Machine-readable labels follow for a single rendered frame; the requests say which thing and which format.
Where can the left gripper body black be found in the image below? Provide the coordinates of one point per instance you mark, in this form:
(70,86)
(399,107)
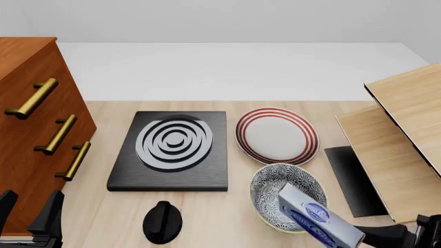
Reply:
(44,242)

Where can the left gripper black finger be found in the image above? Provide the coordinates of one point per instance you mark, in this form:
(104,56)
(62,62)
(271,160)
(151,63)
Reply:
(7,204)
(50,217)

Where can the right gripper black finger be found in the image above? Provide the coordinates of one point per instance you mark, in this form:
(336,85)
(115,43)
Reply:
(389,235)

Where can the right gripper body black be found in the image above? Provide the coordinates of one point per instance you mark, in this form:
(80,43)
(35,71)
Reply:
(429,232)

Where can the cream cheese box blue print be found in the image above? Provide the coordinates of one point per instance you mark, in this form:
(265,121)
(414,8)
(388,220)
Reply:
(310,206)

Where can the patterned blue-white bowl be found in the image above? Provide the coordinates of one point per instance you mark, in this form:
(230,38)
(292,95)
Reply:
(268,180)

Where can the pale wooden rack black inside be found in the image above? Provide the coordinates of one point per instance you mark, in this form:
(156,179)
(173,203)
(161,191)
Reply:
(386,144)

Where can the round black stove knob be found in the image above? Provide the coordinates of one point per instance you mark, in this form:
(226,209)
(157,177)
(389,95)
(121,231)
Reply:
(162,222)

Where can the wooden cabinet red-brown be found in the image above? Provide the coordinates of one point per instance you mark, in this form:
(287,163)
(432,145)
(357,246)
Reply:
(31,64)

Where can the flat black stove plate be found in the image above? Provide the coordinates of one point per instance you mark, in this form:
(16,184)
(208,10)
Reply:
(193,178)

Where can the white plate with red rings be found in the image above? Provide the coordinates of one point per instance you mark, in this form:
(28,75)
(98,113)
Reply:
(275,137)

